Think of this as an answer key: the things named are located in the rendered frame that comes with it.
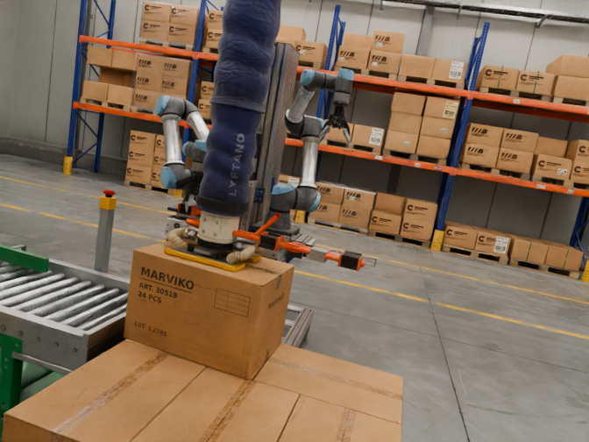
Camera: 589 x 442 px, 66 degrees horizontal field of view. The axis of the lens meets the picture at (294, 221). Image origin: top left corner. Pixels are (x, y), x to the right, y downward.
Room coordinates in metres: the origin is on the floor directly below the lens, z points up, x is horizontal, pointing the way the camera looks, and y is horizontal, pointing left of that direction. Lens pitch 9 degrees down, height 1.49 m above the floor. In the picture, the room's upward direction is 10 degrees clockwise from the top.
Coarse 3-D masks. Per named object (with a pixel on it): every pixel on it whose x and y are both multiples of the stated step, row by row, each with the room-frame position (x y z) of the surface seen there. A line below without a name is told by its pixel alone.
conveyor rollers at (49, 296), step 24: (0, 264) 2.46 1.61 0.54; (0, 288) 2.15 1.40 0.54; (24, 288) 2.19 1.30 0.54; (48, 288) 2.24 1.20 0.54; (72, 288) 2.29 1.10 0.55; (96, 288) 2.35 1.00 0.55; (48, 312) 2.00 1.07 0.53; (72, 312) 2.03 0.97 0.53; (96, 312) 2.07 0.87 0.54; (120, 312) 2.11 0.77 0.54
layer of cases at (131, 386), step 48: (96, 384) 1.47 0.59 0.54; (144, 384) 1.52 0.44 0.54; (192, 384) 1.58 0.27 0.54; (240, 384) 1.64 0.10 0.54; (288, 384) 1.70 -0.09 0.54; (336, 384) 1.77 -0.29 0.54; (384, 384) 1.84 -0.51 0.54; (48, 432) 1.20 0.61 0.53; (96, 432) 1.23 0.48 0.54; (144, 432) 1.26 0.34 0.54; (192, 432) 1.30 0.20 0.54; (240, 432) 1.34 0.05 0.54; (288, 432) 1.39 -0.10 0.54; (336, 432) 1.43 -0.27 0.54; (384, 432) 1.48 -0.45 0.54
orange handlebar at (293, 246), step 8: (192, 224) 1.96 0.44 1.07; (232, 232) 1.90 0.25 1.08; (240, 232) 1.90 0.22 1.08; (248, 232) 1.93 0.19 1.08; (256, 240) 1.88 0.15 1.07; (288, 248) 1.84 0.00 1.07; (296, 248) 1.83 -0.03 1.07; (304, 248) 1.82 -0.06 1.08; (328, 256) 1.79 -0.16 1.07; (336, 256) 1.79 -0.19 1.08; (360, 264) 1.76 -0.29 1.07
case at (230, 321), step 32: (160, 256) 1.82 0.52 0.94; (224, 256) 1.99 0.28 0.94; (160, 288) 1.80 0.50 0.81; (192, 288) 1.76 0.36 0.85; (224, 288) 1.72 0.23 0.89; (256, 288) 1.68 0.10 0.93; (288, 288) 2.02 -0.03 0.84; (128, 320) 1.84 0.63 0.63; (160, 320) 1.80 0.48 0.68; (192, 320) 1.75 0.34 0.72; (224, 320) 1.71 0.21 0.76; (256, 320) 1.67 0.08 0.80; (192, 352) 1.75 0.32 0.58; (224, 352) 1.71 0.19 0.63; (256, 352) 1.72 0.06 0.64
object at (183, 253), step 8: (168, 248) 1.87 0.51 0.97; (176, 248) 1.88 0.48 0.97; (184, 248) 1.90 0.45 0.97; (192, 248) 1.87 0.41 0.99; (184, 256) 1.83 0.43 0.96; (192, 256) 1.83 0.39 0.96; (200, 256) 1.83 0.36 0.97; (208, 256) 1.85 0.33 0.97; (216, 256) 1.84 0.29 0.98; (208, 264) 1.80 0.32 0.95; (216, 264) 1.79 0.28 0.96; (224, 264) 1.79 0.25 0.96; (232, 264) 1.80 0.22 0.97; (240, 264) 1.84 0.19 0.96
